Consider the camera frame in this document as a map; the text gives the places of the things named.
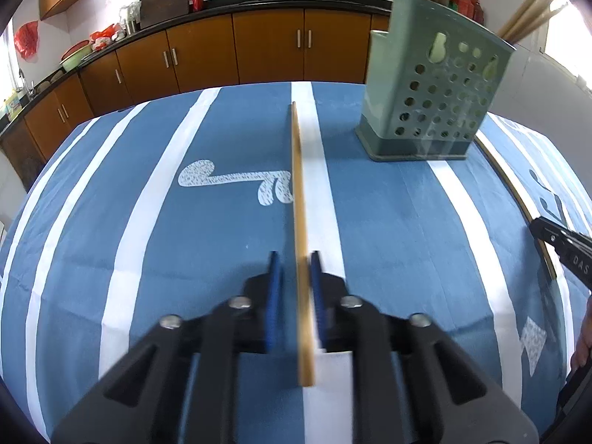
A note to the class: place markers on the yellow green packet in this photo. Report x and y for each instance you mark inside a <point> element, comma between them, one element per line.
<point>11,105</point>

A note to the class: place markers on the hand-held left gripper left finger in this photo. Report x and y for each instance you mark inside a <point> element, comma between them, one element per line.
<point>274,305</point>

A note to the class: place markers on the clear plastic bags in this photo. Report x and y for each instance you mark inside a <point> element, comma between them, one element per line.
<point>130,17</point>

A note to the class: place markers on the person's right hand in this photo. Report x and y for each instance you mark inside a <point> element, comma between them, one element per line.
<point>585,337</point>

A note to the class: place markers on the dark wooden cutting board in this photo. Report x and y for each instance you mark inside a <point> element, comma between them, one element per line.
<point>164,4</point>

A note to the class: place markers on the blue white striped tablecloth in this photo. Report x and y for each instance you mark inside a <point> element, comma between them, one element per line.
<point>185,286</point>

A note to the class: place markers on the window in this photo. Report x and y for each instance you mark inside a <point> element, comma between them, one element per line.
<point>566,32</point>

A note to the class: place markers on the black kitchen countertop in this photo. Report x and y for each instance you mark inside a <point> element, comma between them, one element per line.
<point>222,7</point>

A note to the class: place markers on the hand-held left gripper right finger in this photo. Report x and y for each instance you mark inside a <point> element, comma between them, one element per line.
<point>318,305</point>

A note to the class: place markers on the red wall decoration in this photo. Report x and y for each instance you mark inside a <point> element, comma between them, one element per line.
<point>25,39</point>

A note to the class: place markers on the green perforated utensil holder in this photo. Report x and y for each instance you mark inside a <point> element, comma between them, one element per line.
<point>439,101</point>

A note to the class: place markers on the brown wooden base cabinets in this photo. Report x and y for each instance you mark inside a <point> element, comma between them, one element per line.
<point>268,51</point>

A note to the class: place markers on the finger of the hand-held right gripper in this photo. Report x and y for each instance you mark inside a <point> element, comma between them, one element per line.
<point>569,249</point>

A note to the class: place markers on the red white plastic bag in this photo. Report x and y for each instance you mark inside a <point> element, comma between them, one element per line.
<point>106,37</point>

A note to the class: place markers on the green basin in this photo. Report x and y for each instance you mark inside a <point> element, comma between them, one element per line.
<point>76,56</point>

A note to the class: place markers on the sink faucet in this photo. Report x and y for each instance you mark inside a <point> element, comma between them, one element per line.
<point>22,81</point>

